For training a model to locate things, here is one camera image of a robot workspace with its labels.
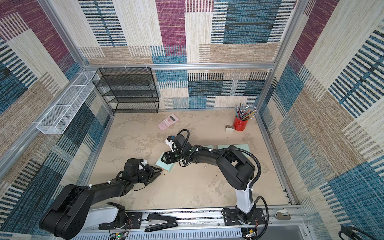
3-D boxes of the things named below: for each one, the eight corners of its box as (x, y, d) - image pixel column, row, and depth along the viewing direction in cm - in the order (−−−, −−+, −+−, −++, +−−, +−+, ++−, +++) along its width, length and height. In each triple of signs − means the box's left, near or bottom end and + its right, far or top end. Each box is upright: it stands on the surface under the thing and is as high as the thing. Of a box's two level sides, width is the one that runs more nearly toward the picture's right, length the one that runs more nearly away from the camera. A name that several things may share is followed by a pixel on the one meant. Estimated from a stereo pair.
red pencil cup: (234, 131, 109) (237, 123, 102) (233, 125, 113) (235, 117, 106) (245, 131, 109) (248, 123, 102) (243, 125, 113) (246, 117, 106)
